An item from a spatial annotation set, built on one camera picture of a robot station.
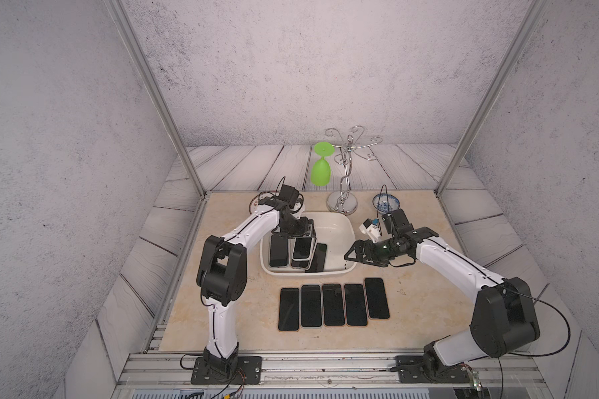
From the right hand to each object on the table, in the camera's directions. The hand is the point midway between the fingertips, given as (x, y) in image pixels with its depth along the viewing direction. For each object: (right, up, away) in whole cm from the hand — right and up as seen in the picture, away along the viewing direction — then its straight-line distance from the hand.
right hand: (355, 259), depth 82 cm
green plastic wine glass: (-11, +31, +16) cm, 36 cm away
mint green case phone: (-27, +1, +14) cm, 30 cm away
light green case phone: (-14, -19, +3) cm, 24 cm away
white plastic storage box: (-4, +8, +23) cm, 25 cm away
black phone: (-22, -17, +3) cm, 28 cm away
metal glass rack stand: (+1, +20, +34) cm, 39 cm away
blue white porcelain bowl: (+20, +19, +33) cm, 43 cm away
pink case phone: (-17, -4, +10) cm, 20 cm away
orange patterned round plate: (-19, +16, +1) cm, 25 cm away
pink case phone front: (+1, -16, +4) cm, 17 cm away
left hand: (-14, +7, +10) cm, 19 cm away
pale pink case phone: (+8, -14, +3) cm, 16 cm away
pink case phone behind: (-7, -17, +3) cm, 19 cm away
